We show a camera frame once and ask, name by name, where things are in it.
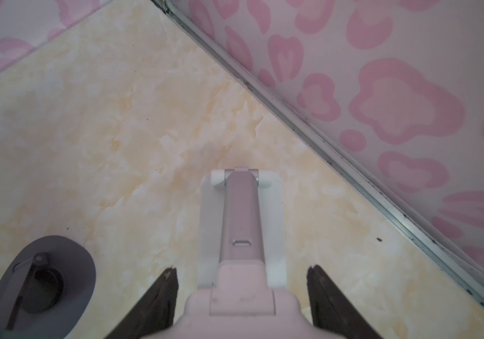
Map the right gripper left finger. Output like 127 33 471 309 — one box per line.
106 268 179 339

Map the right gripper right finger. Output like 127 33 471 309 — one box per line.
306 265 381 339

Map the grey round stand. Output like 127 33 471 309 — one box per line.
0 235 96 338

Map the white folding phone stand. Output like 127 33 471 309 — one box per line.
139 167 345 339

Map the aluminium frame strut right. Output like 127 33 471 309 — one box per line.
154 1 484 309

